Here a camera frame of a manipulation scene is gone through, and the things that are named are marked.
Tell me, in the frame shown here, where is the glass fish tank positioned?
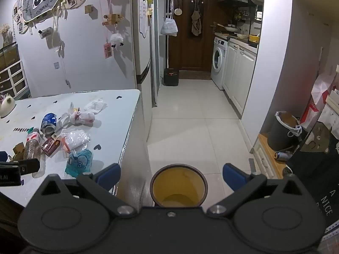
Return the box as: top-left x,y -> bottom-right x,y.
0,44 -> 20,69

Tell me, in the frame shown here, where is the small brown cardboard piece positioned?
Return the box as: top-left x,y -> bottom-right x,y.
12,143 -> 25,160

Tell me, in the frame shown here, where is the white washing machine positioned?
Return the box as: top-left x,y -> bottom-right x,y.
210,36 -> 229,90

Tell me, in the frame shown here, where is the white hanging plastic bag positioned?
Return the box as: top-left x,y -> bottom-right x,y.
160,17 -> 178,37

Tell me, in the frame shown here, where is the brown door mat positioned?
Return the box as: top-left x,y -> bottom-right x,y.
179,70 -> 212,80

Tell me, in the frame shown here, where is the wooden figure wall ornament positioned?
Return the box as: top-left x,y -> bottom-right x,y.
103,14 -> 124,26

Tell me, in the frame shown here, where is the white refrigerator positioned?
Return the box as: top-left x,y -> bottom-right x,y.
130,0 -> 161,108

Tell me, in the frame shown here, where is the brown hanging apron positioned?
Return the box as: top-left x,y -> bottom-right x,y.
191,0 -> 203,36

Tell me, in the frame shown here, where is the teal plastic packet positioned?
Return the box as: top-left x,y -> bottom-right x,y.
65,149 -> 94,178

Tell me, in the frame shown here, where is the frying pan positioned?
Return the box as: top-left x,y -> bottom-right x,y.
217,23 -> 239,32

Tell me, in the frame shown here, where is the white cat-shaped teapot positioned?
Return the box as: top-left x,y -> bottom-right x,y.
0,93 -> 16,118

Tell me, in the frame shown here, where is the toy camera wall ornament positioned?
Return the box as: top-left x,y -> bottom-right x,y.
38,27 -> 53,39

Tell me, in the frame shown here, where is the dried flower bunch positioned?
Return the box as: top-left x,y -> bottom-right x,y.
0,24 -> 12,45

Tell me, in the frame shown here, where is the clear plastic bottle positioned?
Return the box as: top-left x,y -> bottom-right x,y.
23,127 -> 43,164

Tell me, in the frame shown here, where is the pink hanging tag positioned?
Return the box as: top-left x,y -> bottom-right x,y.
103,42 -> 114,59

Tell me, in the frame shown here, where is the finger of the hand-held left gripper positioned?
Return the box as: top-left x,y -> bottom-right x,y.
0,151 -> 19,163
18,158 -> 41,175

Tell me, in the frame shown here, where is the white fluffy sheep toy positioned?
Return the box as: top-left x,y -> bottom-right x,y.
110,33 -> 124,47

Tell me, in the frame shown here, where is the white kitchen base cabinet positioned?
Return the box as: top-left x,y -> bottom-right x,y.
222,38 -> 258,118

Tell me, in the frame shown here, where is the white paper sheet on refrigerator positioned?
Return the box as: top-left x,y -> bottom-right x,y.
139,0 -> 150,39

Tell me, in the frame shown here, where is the white cardboard box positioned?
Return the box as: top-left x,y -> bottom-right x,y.
318,87 -> 339,133

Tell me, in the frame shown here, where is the white drawer cabinet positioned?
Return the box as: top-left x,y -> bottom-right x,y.
0,59 -> 29,101

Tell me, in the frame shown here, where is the white and red plastic bag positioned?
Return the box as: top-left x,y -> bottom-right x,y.
61,110 -> 95,127

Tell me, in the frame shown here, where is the silver drink can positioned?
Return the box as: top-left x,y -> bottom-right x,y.
274,151 -> 293,161

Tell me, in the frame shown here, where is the orange plastic wrapper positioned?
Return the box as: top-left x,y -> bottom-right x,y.
61,136 -> 72,152

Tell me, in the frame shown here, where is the black bear printed cloth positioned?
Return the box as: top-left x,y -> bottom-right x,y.
286,122 -> 339,225

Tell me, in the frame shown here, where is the crushed blue drink can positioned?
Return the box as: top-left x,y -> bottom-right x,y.
40,113 -> 57,135

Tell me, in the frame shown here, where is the grey bin with white liner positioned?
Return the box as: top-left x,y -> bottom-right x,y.
267,111 -> 302,151

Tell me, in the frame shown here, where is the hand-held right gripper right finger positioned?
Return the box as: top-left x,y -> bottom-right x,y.
206,163 -> 304,219

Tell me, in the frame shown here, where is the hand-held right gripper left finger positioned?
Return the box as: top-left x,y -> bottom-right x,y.
40,163 -> 137,218

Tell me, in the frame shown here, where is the black space heater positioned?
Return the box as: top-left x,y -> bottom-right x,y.
163,68 -> 180,86

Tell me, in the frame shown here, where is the white tissue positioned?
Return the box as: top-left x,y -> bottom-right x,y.
83,98 -> 108,115

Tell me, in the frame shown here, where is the small red carton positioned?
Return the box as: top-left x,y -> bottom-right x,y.
41,136 -> 63,156

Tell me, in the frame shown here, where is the clear plastic bag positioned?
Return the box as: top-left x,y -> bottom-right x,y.
64,130 -> 90,150

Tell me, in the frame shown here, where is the brown bin with yellow inside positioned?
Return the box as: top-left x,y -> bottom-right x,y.
150,165 -> 208,208

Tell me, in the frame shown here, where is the red and white paper bag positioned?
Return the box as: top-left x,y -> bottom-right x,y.
300,73 -> 337,130

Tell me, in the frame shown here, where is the panda printed fabric wall hanging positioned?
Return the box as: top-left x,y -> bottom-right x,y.
13,0 -> 98,35

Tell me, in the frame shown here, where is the dark wooden door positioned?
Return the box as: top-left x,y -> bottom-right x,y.
167,0 -> 220,72

